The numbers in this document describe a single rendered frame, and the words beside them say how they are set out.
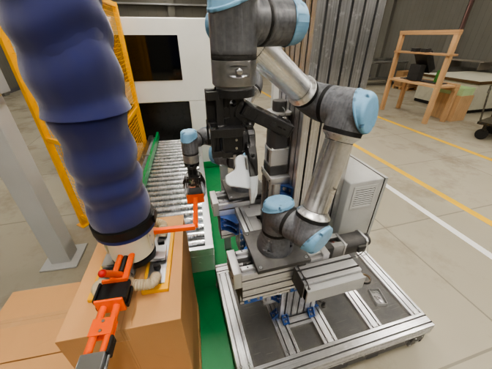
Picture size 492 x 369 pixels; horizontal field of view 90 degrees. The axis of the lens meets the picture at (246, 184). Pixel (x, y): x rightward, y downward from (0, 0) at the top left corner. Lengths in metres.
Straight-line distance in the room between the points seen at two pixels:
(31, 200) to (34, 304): 0.93
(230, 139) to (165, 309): 0.75
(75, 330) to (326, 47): 1.26
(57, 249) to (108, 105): 2.12
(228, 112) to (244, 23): 0.13
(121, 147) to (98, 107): 0.13
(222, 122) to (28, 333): 1.53
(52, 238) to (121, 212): 1.82
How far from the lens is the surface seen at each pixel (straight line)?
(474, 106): 9.14
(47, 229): 2.67
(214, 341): 2.01
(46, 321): 1.77
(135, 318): 1.06
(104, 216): 0.95
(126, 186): 0.89
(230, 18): 0.42
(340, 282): 1.13
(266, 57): 0.64
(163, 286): 1.08
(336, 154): 0.79
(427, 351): 2.32
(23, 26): 0.79
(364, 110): 0.75
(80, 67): 0.77
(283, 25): 0.48
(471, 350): 2.48
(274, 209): 0.89
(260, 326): 1.81
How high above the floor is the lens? 1.79
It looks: 31 degrees down
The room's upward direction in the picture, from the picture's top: straight up
